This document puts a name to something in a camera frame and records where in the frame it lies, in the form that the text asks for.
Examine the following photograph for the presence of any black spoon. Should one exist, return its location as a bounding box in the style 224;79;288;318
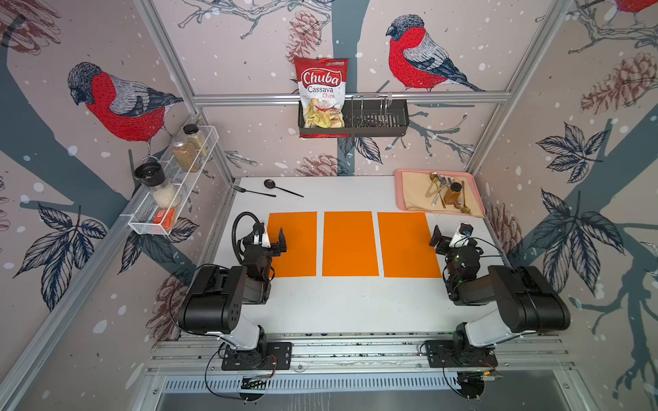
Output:
264;179;303;198

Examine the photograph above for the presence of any clear acrylic wall shelf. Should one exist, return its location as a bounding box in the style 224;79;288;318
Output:
129;125;219;243

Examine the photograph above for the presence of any small red packet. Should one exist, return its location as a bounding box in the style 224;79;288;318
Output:
153;208;176;231

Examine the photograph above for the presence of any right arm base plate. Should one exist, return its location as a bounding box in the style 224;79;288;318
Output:
421;340;498;368

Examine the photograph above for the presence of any brown spice jar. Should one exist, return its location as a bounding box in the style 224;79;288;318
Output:
171;136;202;173

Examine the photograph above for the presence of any left black corrugated cable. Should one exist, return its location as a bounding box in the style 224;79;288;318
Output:
230;211;262;265

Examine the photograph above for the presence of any red cassava chips bag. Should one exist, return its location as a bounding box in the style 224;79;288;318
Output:
293;57;349;138

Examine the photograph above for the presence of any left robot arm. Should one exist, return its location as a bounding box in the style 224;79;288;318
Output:
178;228;287;358

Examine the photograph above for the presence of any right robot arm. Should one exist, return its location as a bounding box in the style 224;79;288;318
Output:
429;224;571;352

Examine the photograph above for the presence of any small amber bottle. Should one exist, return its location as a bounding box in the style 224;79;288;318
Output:
443;182;463;206

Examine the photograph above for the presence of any tan spice jar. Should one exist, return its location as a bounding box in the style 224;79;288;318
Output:
183;124;208;157

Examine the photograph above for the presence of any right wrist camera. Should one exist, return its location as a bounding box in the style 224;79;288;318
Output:
449;229;471;248

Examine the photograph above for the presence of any black lid rice jar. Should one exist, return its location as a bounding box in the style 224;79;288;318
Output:
134;162;182;210

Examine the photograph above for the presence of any orange paper sheet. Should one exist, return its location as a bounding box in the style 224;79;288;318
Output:
267;212;317;278
322;212;380;277
378;212;441;279

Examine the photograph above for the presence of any black fork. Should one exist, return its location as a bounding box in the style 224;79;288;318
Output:
231;185;277;198

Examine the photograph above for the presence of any pink tray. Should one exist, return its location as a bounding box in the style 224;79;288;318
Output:
393;168;487;219

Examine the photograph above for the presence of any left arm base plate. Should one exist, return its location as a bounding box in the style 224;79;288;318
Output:
221;342;293;371

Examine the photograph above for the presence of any black wire wall basket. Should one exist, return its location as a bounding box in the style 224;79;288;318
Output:
297;96;410;138

